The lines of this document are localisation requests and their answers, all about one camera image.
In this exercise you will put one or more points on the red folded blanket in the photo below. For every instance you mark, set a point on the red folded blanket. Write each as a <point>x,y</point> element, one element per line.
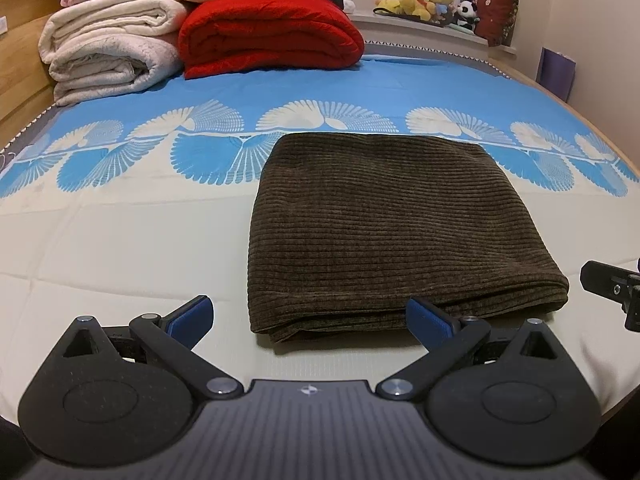
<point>270,35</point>

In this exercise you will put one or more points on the cream fuzzy folded blanket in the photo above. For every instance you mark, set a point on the cream fuzzy folded blanket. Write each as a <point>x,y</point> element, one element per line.
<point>110,65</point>

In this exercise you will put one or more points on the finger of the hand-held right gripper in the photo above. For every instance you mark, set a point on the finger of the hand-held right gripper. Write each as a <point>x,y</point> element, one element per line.
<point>607,280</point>

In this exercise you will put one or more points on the blue printed bed sheet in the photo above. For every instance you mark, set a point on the blue printed bed sheet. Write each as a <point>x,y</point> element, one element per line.
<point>125,240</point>

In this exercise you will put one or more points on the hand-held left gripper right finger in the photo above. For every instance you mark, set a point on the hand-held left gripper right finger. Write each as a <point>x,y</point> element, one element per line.
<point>430,320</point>

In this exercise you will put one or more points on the white window sill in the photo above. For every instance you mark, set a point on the white window sill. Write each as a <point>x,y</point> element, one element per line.
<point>430,35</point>

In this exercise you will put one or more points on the white folded blanket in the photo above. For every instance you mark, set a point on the white folded blanket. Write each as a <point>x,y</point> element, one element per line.
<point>110,17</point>

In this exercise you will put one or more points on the panda plush toy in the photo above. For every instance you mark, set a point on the panda plush toy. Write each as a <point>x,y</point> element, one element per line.
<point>466,14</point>

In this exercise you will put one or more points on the purple box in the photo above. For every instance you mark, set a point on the purple box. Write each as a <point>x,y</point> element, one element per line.
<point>556,74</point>

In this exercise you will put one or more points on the red cushion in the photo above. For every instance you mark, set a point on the red cushion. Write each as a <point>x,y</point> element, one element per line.
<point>497,12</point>

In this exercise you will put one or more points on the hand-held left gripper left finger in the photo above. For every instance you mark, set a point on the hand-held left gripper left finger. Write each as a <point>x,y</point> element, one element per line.
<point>192,317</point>

